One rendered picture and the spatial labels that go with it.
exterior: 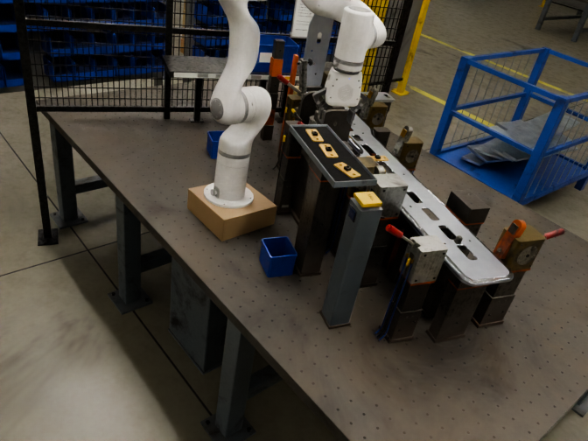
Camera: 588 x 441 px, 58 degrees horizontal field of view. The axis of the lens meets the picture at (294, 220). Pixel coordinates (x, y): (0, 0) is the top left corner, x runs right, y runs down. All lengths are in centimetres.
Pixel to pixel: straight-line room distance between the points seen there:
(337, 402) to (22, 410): 132
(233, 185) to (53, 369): 110
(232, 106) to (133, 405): 125
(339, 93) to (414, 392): 87
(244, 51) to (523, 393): 136
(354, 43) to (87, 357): 172
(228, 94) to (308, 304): 74
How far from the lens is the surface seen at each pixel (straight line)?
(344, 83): 154
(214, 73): 254
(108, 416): 230
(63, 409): 235
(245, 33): 179
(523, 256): 175
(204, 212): 200
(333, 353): 162
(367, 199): 144
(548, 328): 204
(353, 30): 149
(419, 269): 152
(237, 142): 189
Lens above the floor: 187
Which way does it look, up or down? 34 degrees down
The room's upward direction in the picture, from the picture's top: 11 degrees clockwise
